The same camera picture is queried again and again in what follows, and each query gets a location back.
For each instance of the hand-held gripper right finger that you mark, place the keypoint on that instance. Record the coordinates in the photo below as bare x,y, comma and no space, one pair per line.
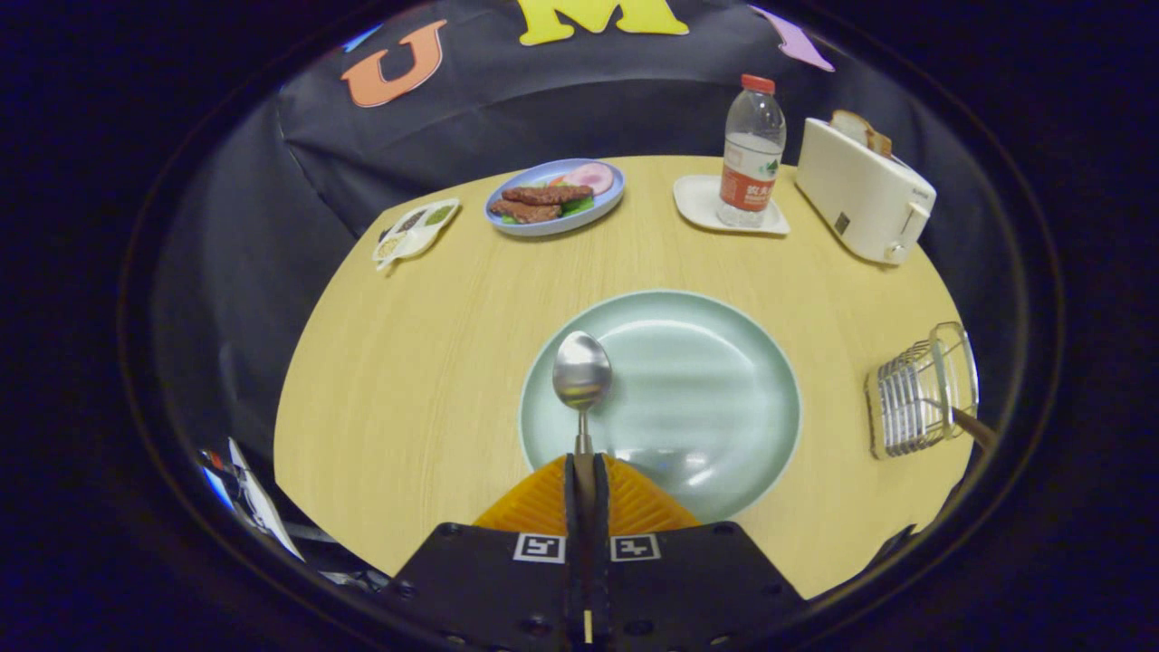
688,580

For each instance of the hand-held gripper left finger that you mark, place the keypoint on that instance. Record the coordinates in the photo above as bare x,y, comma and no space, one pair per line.
480,580

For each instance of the pale green plate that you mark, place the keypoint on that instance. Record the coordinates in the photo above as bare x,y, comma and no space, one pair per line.
697,398

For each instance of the white divided sauce dish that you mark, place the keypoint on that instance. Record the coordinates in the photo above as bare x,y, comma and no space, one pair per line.
412,237

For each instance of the blue plate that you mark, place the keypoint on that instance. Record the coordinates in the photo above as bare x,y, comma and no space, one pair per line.
543,228

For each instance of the brown meat patty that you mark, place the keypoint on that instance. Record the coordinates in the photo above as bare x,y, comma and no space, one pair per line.
525,212
548,194

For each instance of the white square coaster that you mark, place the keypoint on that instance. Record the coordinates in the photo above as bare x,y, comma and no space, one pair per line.
695,201

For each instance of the green lettuce leaf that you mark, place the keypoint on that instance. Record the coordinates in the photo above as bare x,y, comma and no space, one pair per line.
578,206

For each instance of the pink ham slice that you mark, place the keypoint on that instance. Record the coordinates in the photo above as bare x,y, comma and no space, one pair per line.
593,177

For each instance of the white toaster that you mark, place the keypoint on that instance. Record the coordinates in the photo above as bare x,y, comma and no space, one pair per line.
860,199

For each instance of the clear water bottle red cap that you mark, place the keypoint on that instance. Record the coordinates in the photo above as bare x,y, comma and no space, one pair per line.
751,154

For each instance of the toasted bread slice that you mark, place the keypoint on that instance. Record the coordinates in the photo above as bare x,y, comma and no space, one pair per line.
878,143
849,127

